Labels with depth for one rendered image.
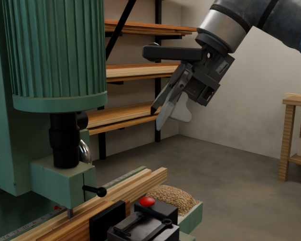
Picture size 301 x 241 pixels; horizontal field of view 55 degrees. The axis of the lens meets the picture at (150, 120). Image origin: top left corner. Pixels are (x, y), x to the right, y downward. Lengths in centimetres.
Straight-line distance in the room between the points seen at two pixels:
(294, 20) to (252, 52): 335
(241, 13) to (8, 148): 52
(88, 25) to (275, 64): 339
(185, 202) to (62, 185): 33
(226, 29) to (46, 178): 46
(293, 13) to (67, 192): 53
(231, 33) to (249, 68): 337
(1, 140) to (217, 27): 49
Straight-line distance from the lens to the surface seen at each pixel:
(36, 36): 51
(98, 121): 297
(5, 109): 64
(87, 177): 62
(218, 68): 60
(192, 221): 81
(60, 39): 51
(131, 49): 382
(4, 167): 70
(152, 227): 55
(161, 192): 81
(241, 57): 400
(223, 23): 58
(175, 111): 55
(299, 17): 59
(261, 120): 395
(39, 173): 66
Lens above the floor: 130
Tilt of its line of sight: 13 degrees down
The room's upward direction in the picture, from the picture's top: straight up
